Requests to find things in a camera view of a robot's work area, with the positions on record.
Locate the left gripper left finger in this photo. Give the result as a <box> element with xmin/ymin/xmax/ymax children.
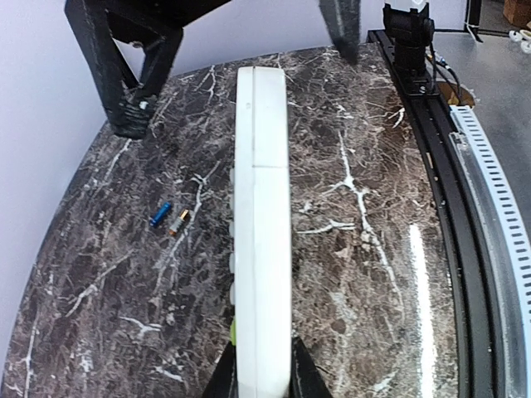
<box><xmin>202</xmin><ymin>342</ymin><xmax>238</xmax><ymax>398</ymax></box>

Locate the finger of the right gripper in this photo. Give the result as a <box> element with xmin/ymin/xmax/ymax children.
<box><xmin>64</xmin><ymin>0</ymin><xmax>186</xmax><ymax>140</ymax></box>
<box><xmin>319</xmin><ymin>0</ymin><xmax>361</xmax><ymax>62</ymax></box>

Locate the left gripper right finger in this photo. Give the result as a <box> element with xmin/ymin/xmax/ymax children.
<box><xmin>290</xmin><ymin>337</ymin><xmax>329</xmax><ymax>398</ymax></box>

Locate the white remote control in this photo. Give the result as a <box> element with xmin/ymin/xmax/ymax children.
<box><xmin>231</xmin><ymin>66</ymin><xmax>292</xmax><ymax>397</ymax></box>

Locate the gold black battery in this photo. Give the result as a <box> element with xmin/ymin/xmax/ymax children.
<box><xmin>168</xmin><ymin>209</ymin><xmax>190</xmax><ymax>236</ymax></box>

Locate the blue battery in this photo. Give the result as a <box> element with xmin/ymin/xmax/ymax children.
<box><xmin>149</xmin><ymin>201</ymin><xmax>172</xmax><ymax>227</ymax></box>

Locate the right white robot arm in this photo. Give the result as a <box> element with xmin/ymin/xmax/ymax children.
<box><xmin>65</xmin><ymin>1</ymin><xmax>435</xmax><ymax>140</ymax></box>

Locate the black front rail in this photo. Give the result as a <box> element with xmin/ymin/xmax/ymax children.
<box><xmin>368</xmin><ymin>30</ymin><xmax>530</xmax><ymax>397</ymax></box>

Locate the white slotted cable duct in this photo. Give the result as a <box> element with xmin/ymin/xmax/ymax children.
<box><xmin>450</xmin><ymin>103</ymin><xmax>531</xmax><ymax>324</ymax></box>

